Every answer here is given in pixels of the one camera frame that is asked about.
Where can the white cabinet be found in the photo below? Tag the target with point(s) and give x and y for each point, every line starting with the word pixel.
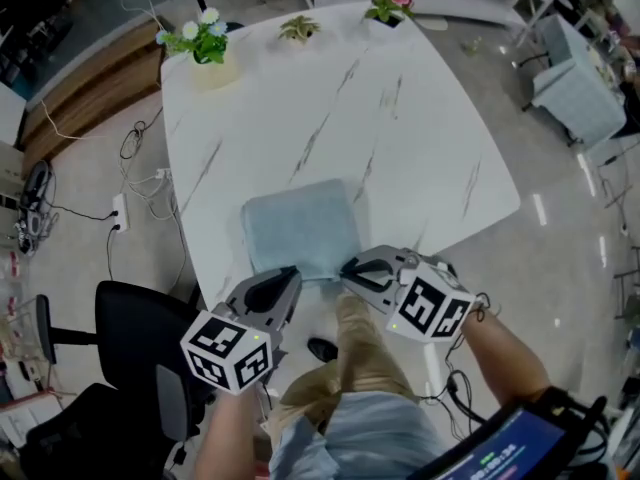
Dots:
pixel 10 113

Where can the pack of clear water bottles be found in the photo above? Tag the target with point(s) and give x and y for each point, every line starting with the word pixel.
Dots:
pixel 10 268

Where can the small green plant sprig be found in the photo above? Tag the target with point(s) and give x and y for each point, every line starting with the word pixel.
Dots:
pixel 472 45

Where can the beige locker cabinet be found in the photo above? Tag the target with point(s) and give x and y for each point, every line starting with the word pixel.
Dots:
pixel 10 168

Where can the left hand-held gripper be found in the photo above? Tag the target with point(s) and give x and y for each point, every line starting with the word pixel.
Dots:
pixel 220 338

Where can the daisy plant in cream pot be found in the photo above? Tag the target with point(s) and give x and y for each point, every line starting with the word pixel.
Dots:
pixel 202 48

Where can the small succulent in white pot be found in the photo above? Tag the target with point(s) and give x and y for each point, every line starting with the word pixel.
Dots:
pixel 298 30

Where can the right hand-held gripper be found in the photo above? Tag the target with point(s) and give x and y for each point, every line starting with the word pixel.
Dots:
pixel 430 308

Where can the white power strip black plugs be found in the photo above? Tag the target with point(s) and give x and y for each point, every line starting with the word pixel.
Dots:
pixel 120 213

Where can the white oval disc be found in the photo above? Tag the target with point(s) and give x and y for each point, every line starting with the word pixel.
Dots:
pixel 430 20

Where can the chair with pale blue cover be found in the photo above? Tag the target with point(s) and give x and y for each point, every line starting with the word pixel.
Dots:
pixel 575 83

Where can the person's khaki trousers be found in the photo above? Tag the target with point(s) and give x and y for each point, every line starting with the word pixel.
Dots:
pixel 360 358

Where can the black office chair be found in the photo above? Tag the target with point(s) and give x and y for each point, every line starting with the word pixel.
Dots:
pixel 130 338

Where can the dark oval device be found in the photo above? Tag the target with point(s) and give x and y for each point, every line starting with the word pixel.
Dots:
pixel 37 180

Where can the person's right forearm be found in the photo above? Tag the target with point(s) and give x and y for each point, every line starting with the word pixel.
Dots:
pixel 505 358

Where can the person's left forearm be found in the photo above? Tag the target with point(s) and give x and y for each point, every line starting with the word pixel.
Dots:
pixel 230 428

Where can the black chest-mounted tablet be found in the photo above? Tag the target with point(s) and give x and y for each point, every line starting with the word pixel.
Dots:
pixel 510 443

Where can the light blue towel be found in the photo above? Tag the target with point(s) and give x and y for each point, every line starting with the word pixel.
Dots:
pixel 300 228

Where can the person's black shoe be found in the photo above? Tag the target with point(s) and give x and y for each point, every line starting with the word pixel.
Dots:
pixel 322 349

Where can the pink flower plant in pot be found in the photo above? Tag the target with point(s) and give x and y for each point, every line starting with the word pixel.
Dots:
pixel 390 5

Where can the person's light blue shirt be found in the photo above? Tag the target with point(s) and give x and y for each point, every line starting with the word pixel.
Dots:
pixel 360 443

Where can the wooden step platform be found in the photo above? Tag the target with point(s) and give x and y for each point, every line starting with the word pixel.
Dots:
pixel 90 83

